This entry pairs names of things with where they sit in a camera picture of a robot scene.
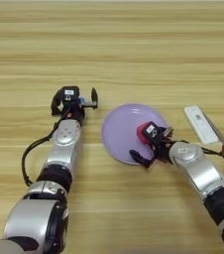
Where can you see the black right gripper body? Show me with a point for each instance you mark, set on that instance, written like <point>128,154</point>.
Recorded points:
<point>162,149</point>

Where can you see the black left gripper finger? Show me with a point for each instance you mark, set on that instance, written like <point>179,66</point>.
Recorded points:
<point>55,102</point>
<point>94,97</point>

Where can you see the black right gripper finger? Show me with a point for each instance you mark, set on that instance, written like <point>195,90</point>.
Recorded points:
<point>139,158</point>
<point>167,131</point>

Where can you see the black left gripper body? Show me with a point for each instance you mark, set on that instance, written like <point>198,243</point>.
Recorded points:
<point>73,110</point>

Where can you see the blue white glue stick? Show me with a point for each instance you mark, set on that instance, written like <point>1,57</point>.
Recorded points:
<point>82,100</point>

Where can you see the red cube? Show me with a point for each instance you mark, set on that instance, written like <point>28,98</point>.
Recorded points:
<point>141,134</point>

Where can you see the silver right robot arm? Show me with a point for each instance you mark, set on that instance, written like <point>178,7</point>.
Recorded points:
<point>203,172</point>

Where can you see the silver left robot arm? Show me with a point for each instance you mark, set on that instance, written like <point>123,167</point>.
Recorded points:
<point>56,158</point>

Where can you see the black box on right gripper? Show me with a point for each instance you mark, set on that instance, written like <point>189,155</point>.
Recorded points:
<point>153,131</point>

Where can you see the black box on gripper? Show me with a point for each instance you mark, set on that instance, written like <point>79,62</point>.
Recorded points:
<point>153,131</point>
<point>70,94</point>

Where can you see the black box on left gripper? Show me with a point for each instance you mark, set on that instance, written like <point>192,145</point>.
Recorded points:
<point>70,94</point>

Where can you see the purple round plate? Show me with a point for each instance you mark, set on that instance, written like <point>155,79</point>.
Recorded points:
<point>122,132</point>

